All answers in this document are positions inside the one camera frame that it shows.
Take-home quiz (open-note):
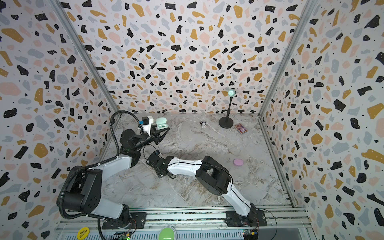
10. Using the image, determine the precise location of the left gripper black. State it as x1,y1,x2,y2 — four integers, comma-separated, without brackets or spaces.
135,125,171,153

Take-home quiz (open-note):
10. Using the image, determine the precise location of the yellow round sticker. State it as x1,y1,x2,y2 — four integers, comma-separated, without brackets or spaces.
77,227,90,240

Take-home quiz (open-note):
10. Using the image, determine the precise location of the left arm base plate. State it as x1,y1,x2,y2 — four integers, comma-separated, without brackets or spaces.
102,212,147,231

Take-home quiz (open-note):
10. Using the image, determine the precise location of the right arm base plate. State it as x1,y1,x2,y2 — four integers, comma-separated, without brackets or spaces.
225,210,267,227

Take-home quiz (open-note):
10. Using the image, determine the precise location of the pink charging case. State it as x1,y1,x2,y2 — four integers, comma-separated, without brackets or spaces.
233,159,244,167

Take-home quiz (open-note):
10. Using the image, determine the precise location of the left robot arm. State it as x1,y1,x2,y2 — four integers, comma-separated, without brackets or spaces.
57,125,170,229

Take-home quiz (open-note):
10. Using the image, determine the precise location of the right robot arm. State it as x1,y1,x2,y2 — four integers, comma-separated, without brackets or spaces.
146,154,261,227

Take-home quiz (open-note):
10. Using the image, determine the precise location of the black microphone stand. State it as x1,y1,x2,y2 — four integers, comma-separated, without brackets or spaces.
219,89,236,129

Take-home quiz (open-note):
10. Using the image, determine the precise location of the green round button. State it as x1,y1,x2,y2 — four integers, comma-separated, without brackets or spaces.
158,226,177,240

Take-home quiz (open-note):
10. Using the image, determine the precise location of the aluminium front rail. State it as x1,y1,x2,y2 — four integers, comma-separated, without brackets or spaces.
55,205,311,232

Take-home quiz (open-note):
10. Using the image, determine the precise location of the colourful card box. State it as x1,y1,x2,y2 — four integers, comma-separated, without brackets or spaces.
234,124,248,135

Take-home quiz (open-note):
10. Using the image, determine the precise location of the small black purple figurine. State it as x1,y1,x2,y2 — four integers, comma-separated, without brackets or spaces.
200,121,207,129

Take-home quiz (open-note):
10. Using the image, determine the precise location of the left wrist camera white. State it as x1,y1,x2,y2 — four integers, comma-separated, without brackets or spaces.
139,116,157,136

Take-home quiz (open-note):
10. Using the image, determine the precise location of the mint green charging case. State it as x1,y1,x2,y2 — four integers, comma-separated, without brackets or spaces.
156,117,169,130

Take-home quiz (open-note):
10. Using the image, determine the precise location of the black corrugated cable hose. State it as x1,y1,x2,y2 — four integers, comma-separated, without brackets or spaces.
56,109,142,220

